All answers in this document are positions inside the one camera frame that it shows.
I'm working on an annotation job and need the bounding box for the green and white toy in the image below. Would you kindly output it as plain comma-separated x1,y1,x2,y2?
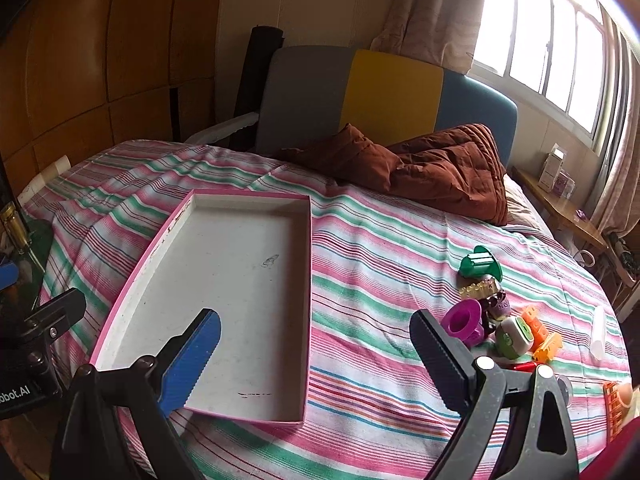
495,317,534,361

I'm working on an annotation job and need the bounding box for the white carton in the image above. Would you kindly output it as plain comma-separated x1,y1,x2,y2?
538,143,569,191

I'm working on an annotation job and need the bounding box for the pale pillow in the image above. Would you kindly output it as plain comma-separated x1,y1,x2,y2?
501,174,547,234

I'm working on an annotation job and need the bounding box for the white bottle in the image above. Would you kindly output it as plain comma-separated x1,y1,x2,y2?
589,304,609,362

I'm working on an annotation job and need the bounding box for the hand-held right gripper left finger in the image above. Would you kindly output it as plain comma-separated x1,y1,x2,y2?
50,308,222,480

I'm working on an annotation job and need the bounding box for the wooden bedside shelf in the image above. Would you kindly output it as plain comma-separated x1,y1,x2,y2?
514,166,609,252

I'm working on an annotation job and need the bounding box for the orange plastic basket toy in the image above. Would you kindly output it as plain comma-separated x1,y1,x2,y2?
601,381,640,445

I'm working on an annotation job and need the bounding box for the pink shallow box tray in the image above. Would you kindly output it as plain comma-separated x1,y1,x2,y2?
90,190,313,428

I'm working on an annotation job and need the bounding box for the purple packet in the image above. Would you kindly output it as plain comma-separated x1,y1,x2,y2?
554,170,577,197

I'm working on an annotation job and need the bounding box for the green plastic toy stamp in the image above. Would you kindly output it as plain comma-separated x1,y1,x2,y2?
459,245,505,283

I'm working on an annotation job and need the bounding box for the striped bed sheet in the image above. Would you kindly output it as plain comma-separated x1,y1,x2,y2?
20,139,632,480

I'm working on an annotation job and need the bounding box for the pale side curtain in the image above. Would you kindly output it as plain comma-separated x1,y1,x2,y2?
590,25,640,243

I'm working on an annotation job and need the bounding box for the orange holed block toy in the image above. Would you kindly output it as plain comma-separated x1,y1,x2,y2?
520,306,548,353

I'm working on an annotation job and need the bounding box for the brown quilt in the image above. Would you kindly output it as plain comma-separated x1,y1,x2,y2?
279,122,511,226

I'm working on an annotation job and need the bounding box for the beige patterned curtain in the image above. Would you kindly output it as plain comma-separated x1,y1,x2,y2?
369,0,507,77

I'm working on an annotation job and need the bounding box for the person's red clothing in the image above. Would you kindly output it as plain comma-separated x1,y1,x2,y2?
577,417,640,480

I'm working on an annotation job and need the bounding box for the yellow-orange ridged toy piece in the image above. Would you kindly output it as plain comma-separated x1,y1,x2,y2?
532,332,564,364

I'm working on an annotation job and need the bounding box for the grey yellow blue headboard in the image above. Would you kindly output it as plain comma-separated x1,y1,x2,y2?
256,45,519,171

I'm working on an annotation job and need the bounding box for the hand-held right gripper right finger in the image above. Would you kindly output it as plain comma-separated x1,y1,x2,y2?
410,310,581,480

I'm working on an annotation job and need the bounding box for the barred window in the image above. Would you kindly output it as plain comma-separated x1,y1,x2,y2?
472,0,623,153

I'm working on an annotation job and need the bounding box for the brown comb with gold teeth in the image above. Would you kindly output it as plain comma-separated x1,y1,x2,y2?
459,280,503,311

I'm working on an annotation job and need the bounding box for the wooden wardrobe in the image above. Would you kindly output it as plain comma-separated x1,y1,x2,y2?
0,0,223,201

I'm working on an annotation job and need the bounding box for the magenta plastic cup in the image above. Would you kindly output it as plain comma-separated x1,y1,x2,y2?
442,299,486,347

